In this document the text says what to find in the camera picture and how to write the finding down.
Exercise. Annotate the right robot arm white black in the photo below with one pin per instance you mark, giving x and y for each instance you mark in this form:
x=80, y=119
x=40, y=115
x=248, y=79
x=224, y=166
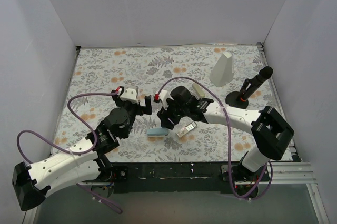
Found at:
x=271, y=132

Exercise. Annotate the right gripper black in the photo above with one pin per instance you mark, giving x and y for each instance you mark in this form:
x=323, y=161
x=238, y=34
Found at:
x=166, y=113

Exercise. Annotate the black microphone stand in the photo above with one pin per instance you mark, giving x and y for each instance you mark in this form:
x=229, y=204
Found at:
x=239, y=99

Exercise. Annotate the floral table mat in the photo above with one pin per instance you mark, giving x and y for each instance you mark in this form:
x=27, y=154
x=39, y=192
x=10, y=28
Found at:
x=98, y=71

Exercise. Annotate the white wedge-shaped block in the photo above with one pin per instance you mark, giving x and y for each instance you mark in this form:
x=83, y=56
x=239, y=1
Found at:
x=223, y=71

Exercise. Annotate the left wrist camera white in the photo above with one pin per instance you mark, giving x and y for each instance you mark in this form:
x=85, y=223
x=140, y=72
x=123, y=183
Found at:
x=130, y=93

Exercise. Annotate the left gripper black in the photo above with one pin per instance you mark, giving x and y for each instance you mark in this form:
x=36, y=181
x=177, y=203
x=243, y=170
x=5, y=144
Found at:
x=132, y=105

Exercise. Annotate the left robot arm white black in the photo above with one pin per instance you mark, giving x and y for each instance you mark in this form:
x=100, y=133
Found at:
x=83, y=161

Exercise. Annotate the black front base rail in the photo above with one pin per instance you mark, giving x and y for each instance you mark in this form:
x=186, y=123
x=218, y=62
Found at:
x=130, y=177

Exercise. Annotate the black microphone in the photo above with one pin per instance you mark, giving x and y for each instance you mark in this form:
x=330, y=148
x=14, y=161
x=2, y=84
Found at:
x=263, y=75

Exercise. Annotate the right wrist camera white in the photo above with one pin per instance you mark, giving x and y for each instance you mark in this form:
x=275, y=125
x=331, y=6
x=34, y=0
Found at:
x=162, y=97

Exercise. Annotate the white staple box sleeve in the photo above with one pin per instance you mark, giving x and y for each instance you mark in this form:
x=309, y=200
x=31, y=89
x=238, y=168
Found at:
x=182, y=132

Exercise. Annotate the staple tray with staples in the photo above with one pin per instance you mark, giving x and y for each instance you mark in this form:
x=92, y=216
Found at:
x=190, y=127

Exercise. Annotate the beige stapler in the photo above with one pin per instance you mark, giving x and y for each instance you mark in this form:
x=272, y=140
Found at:
x=198, y=91

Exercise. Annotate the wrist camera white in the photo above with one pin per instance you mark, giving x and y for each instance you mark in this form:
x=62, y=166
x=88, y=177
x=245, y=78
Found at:
x=162, y=97
x=130, y=93

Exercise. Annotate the light blue stapler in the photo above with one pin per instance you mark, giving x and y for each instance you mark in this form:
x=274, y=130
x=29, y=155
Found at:
x=157, y=132

